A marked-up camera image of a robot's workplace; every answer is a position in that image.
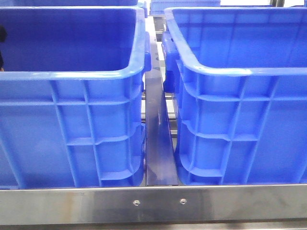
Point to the blue crate rear left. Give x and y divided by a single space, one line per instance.
29 3

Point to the blue crate rear right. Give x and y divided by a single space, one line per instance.
157 6

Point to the blue plastic crate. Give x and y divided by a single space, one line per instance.
240 76
70 97

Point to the left rail screw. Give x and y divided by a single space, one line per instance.
136 202

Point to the right rail screw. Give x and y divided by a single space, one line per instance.
183 201

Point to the blue plastic crate left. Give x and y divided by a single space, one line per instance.
70 97

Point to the rail screw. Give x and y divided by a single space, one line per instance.
136 202
183 201

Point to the stainless steel front rail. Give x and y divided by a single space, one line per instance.
157 204

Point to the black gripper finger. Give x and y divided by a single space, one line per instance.
3 36

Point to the blue plastic crate right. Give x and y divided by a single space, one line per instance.
240 76

